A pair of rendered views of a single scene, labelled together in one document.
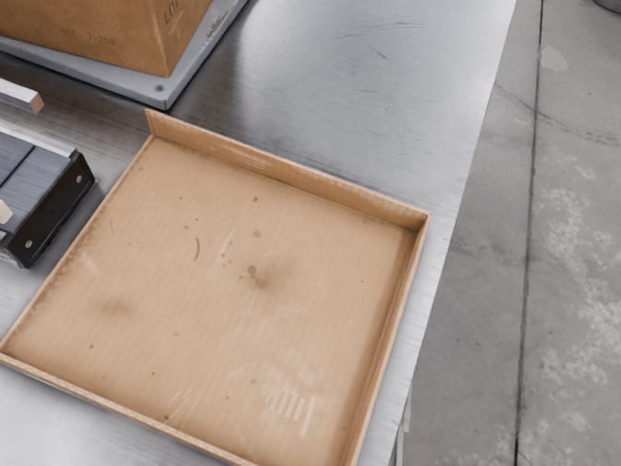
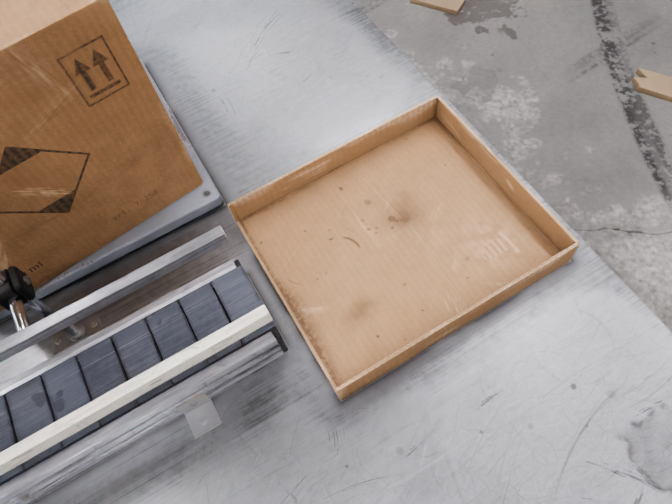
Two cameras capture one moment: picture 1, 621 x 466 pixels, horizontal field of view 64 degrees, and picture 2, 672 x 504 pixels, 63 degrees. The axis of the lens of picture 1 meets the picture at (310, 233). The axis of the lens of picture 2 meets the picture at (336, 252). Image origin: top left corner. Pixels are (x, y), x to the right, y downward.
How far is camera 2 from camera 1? 0.33 m
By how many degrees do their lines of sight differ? 15
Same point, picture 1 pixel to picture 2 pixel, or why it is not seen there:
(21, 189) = (241, 306)
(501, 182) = not seen: hidden behind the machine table
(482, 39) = not seen: outside the picture
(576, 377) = (524, 157)
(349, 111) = (314, 98)
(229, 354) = (440, 261)
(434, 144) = (379, 68)
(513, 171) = not seen: hidden behind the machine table
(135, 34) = (171, 170)
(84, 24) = (131, 197)
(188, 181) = (295, 220)
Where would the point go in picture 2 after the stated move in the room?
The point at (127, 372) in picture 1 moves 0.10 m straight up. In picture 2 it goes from (410, 324) to (413, 285)
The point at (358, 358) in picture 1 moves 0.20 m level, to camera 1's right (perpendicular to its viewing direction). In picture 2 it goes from (492, 196) to (595, 104)
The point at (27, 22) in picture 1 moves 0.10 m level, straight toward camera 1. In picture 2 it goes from (84, 238) to (166, 245)
